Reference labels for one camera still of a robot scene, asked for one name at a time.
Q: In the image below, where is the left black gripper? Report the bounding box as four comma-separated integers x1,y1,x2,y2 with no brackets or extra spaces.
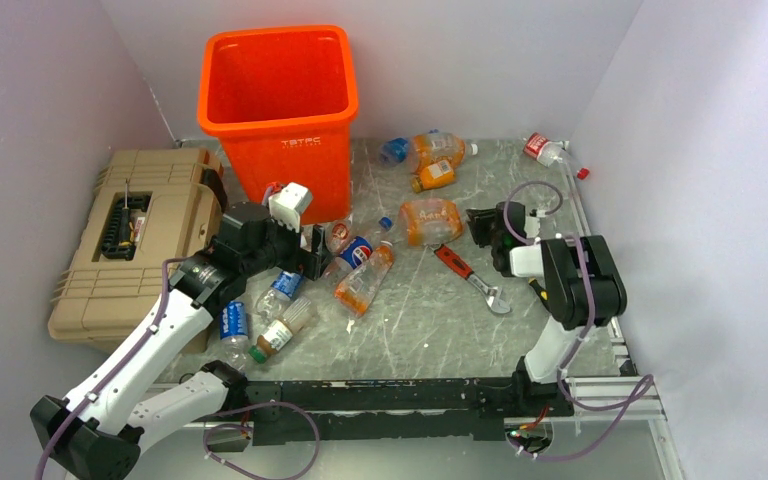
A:
242,207,334,280

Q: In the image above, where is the wide orange label bottle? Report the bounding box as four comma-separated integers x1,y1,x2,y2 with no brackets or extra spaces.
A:
396,198,464,246

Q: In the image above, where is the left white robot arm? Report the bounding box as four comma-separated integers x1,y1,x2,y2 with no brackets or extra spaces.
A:
30,193,328,479

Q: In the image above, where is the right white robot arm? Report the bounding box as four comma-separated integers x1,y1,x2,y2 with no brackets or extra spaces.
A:
466,202,627,415

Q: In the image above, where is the orange plastic bin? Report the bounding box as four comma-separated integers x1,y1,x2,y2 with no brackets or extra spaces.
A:
197,25,359,224

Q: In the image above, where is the blue label water bottle middle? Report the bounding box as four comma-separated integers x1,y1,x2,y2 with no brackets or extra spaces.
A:
254,271,304,318

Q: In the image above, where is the blue label water bottle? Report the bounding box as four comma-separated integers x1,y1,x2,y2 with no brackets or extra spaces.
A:
254,271,304,318
219,300,250,370

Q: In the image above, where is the red cap clear bottle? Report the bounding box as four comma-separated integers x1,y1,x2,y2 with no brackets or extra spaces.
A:
326,220,352,254

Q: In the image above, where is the brown tea bottle green cap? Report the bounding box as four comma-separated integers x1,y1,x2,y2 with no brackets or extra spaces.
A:
248,296,317,364

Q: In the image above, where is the pepsi bottle centre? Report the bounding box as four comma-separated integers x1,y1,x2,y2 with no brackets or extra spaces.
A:
325,216,393,280

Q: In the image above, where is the orange tea bottle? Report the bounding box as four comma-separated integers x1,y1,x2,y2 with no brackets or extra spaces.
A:
334,240,395,318

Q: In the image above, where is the yellow black screwdriver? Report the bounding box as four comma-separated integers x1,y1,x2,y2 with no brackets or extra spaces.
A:
528,278,549,310

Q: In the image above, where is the small orange bottle far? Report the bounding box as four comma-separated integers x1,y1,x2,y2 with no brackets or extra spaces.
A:
411,160,456,193

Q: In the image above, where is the red label bottle far corner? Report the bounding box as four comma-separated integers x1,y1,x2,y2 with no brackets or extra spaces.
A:
523,132,590,180

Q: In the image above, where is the blue label water bottle left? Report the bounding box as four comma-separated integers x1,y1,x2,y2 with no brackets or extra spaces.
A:
219,300,250,370

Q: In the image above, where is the large orange juice bottle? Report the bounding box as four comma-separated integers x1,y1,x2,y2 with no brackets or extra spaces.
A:
406,132,479,174

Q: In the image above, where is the blue crushed bottle far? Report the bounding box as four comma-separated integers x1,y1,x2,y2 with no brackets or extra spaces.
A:
378,137,410,166

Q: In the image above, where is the tan tool case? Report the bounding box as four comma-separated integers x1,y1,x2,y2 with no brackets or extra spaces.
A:
47,148,228,352

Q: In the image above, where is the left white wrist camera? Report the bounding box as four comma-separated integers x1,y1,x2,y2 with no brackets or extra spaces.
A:
266,182,313,232

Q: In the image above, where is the adjustable wrench red handle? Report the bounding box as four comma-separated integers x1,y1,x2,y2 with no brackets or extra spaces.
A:
433,244,511,315

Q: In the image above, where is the black base frame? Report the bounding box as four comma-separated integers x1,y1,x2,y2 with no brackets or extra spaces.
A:
178,374,577,446

